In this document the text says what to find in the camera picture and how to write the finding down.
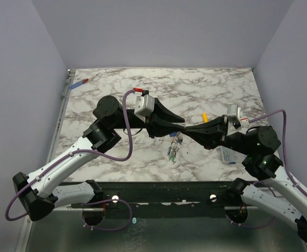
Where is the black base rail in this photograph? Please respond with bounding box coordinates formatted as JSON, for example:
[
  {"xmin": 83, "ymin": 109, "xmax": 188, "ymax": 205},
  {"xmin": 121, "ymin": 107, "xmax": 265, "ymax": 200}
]
[{"xmin": 71, "ymin": 180, "xmax": 264, "ymax": 219}]

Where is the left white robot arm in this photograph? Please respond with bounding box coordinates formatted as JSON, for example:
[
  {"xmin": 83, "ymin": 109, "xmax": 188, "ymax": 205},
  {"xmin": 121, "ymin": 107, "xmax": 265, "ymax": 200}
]
[{"xmin": 13, "ymin": 90, "xmax": 185, "ymax": 221}]

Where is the clear plastic screw box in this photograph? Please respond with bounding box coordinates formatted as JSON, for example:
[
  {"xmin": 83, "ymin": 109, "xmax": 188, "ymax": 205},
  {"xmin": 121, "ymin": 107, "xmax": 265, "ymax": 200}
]
[{"xmin": 220, "ymin": 146, "xmax": 246, "ymax": 165}]

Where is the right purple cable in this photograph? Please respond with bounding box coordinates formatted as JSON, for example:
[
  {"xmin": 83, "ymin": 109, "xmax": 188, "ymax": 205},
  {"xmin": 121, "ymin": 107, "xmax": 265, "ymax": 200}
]
[{"xmin": 247, "ymin": 109, "xmax": 307, "ymax": 204}]

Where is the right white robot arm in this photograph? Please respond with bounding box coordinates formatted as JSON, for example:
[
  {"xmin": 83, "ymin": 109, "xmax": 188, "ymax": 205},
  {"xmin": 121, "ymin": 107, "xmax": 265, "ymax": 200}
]
[{"xmin": 182, "ymin": 115, "xmax": 307, "ymax": 243}]

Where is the blue handled screwdriver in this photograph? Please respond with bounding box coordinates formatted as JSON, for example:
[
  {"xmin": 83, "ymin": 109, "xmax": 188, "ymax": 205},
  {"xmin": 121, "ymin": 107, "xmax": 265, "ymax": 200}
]
[{"xmin": 69, "ymin": 74, "xmax": 99, "ymax": 90}]

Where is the left aluminium side rail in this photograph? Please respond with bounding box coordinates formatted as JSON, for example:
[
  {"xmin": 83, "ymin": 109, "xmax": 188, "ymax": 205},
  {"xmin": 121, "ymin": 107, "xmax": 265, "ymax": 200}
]
[{"xmin": 42, "ymin": 69, "xmax": 76, "ymax": 165}]

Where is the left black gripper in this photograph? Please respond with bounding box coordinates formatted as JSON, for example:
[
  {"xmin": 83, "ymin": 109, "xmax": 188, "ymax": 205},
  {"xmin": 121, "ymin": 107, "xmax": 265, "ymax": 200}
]
[{"xmin": 112, "ymin": 98, "xmax": 185, "ymax": 138}]

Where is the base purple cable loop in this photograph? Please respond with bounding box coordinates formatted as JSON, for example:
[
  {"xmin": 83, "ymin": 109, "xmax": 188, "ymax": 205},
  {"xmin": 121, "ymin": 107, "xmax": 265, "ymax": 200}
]
[{"xmin": 82, "ymin": 198, "xmax": 133, "ymax": 232}]

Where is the yellow handled screwdriver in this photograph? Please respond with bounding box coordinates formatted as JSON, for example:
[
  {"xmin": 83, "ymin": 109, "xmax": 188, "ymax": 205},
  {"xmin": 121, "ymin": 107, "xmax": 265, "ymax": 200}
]
[{"xmin": 202, "ymin": 113, "xmax": 208, "ymax": 123}]

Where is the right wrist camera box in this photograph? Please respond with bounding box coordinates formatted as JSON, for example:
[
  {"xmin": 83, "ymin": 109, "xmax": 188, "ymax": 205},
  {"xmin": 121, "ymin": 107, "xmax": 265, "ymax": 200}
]
[{"xmin": 226, "ymin": 103, "xmax": 250, "ymax": 130}]

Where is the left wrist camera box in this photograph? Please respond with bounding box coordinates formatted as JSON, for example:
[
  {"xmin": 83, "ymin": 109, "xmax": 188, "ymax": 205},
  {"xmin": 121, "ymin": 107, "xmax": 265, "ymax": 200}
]
[{"xmin": 133, "ymin": 88, "xmax": 155, "ymax": 120}]

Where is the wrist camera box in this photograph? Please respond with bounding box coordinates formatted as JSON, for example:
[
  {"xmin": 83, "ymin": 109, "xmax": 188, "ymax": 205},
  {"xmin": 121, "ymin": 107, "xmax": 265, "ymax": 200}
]
[
  {"xmin": 133, "ymin": 88, "xmax": 155, "ymax": 120},
  {"xmin": 226, "ymin": 103, "xmax": 250, "ymax": 130}
]

